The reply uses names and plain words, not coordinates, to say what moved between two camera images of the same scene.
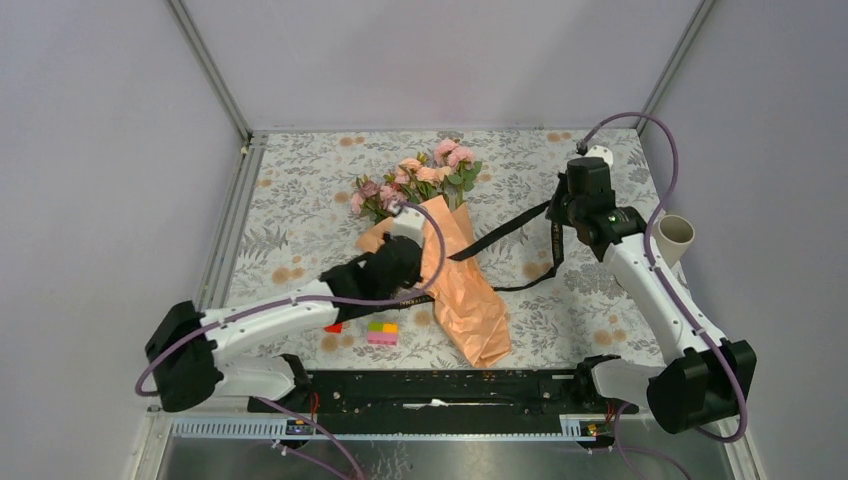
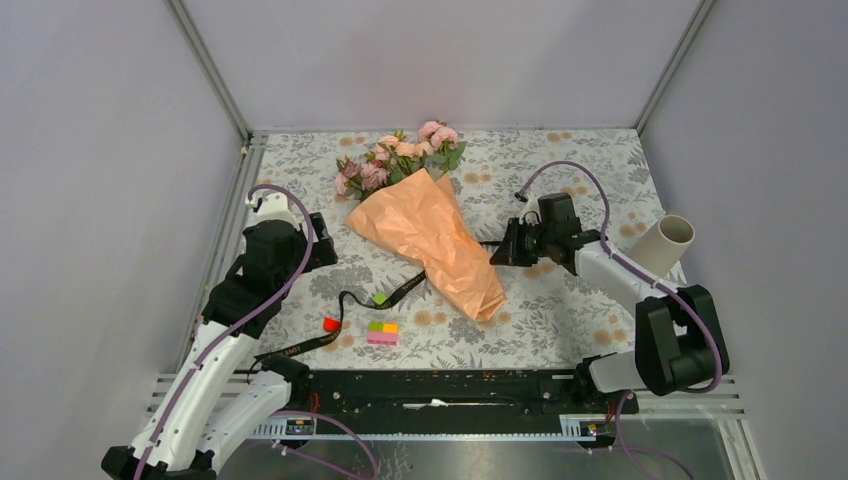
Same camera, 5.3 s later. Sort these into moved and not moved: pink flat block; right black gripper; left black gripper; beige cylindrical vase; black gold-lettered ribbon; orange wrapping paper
Moved: orange wrapping paper; left black gripper; right black gripper; black gold-lettered ribbon
Not moved: beige cylindrical vase; pink flat block
